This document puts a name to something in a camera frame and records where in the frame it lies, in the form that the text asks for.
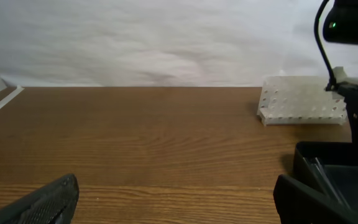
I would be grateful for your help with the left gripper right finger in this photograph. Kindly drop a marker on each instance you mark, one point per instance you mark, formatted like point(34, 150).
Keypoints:
point(303, 205)

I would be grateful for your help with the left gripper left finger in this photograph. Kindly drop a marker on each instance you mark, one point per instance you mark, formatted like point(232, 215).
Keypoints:
point(42, 202)

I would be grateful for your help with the clear test tube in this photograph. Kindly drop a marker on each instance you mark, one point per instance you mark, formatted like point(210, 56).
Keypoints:
point(317, 177)
point(329, 179)

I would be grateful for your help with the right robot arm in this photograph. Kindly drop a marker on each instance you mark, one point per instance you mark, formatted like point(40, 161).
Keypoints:
point(353, 21)

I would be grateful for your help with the black tray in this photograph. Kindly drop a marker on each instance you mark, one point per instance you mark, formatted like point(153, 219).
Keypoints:
point(322, 149)

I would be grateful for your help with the white test tube rack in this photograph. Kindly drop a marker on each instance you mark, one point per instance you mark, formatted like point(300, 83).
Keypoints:
point(297, 99)

